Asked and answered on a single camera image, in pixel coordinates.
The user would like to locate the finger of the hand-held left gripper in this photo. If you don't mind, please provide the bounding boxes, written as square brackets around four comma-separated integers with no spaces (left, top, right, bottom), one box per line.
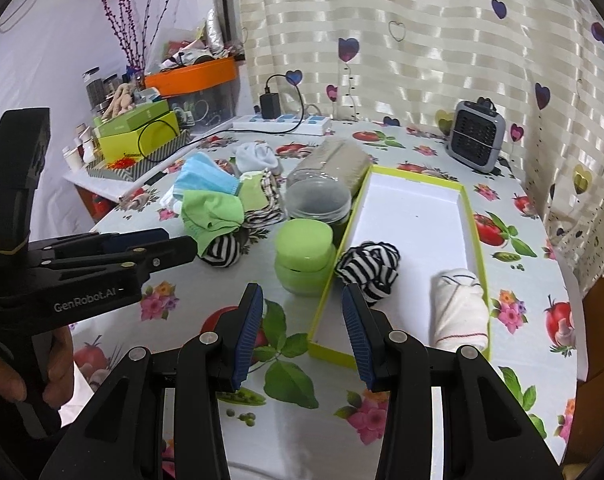
[29,228,171,257]
[47,235,198,286]

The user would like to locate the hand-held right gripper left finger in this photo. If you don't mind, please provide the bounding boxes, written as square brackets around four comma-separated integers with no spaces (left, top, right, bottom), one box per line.
[39,282,265,480]

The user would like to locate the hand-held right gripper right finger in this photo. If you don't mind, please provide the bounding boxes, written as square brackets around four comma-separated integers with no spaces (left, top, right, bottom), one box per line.
[342,282,565,480]

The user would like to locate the black white striped sock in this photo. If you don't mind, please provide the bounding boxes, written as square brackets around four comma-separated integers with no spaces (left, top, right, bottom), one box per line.
[199,233,251,267]
[334,242,401,309]

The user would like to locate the light green sock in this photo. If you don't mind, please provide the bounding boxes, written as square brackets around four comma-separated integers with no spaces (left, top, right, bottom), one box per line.
[180,190,245,246]

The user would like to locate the white sock with red stripe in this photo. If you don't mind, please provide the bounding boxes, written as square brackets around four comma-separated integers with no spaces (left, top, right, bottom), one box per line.
[428,268,490,353]

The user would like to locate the green brown striped sock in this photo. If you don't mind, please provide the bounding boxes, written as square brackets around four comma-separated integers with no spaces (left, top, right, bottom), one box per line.
[239,169,288,226]

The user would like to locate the lime green shallow box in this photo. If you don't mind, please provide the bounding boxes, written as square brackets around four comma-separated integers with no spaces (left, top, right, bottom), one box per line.
[307,164,493,372]

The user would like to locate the person's left hand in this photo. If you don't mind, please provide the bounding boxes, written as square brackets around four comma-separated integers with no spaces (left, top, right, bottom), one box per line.
[0,327,76,409]

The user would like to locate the floral fruit print tablecloth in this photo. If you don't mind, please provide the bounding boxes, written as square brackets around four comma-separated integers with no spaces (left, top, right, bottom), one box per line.
[64,119,582,480]

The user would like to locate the striped gift box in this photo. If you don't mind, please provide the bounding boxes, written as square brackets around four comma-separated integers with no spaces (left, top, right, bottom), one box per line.
[85,129,191,182]

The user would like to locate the green cream jar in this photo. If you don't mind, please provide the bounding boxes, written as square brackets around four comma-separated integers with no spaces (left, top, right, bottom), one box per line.
[274,219,337,297]

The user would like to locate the small white bottles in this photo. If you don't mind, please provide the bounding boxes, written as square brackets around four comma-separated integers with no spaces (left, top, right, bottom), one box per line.
[63,126,99,171]

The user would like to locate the dark green flat box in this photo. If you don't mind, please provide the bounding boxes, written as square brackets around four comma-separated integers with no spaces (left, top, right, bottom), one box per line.
[92,99,171,139]

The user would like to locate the white rolled sock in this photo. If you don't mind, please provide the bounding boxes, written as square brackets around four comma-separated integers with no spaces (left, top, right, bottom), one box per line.
[234,142,282,177]

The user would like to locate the beige plush toy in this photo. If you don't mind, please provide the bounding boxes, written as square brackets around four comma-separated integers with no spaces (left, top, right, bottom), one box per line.
[104,82,138,121]

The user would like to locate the glass jar with black lid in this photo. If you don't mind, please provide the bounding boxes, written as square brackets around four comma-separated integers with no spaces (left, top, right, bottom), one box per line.
[84,67,104,112]
[102,73,121,106]

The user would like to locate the clear plastic jar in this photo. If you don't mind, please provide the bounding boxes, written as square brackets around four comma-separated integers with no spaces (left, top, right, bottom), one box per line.
[285,139,373,227]

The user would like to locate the clear tub with orange lid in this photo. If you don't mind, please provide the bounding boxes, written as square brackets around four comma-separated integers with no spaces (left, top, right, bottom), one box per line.
[144,56,241,127]

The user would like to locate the white blue power strip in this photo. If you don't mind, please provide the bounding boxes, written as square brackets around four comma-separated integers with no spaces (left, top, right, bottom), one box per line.
[231,112,332,136]

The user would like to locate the black charger plug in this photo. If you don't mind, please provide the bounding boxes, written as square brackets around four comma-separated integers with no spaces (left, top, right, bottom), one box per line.
[259,92,281,120]

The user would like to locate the purple decorative twigs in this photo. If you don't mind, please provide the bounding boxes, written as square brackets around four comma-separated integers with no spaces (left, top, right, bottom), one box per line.
[94,0,191,74]

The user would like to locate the silver foil roll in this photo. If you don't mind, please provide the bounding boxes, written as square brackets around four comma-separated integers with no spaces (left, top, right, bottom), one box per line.
[204,9,229,54]

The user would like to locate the grey desk heater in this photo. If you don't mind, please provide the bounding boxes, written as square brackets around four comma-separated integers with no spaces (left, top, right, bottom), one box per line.
[446,97,507,175]

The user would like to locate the cream curtain with purple hearts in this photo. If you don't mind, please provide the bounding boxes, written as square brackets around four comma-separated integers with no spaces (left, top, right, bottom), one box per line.
[234,0,604,288]

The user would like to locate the long black cable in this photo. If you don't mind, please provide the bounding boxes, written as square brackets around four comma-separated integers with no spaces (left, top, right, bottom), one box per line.
[136,118,239,162]

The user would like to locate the black charger cable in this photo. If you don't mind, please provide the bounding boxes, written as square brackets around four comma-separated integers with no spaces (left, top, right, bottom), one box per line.
[264,73,333,133]

